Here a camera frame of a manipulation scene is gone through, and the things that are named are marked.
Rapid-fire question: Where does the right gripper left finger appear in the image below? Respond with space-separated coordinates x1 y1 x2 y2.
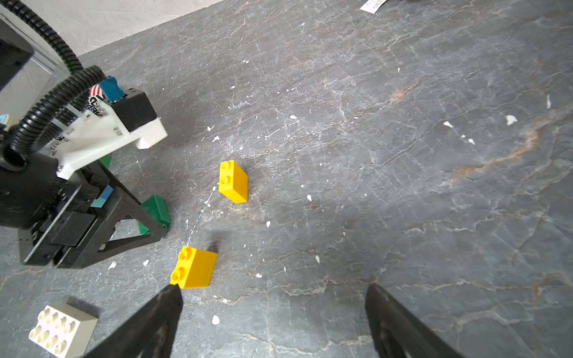
85 285 183 357

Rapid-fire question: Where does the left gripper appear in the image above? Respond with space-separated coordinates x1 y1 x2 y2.
1 155 167 269

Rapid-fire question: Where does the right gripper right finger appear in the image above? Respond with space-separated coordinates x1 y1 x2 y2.
365 283 462 357

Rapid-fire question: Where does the yellow stepped lego brick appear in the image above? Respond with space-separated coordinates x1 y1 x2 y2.
170 246 218 289

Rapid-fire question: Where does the white long lego brick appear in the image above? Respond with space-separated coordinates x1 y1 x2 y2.
28 304 98 358

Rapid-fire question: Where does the small yellow lego brick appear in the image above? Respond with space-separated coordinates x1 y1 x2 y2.
219 161 248 204

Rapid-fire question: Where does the cyan lego brick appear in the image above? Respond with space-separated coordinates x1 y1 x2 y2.
91 185 113 208

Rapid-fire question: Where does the dark green lego brick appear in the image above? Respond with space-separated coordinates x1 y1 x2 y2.
99 155 112 168

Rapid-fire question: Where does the small toy car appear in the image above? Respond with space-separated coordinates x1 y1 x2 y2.
86 84 105 117

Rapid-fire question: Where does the tape roll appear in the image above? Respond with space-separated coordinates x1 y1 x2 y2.
0 114 12 130

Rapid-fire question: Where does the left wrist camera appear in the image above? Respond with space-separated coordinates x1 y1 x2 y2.
52 76 167 180

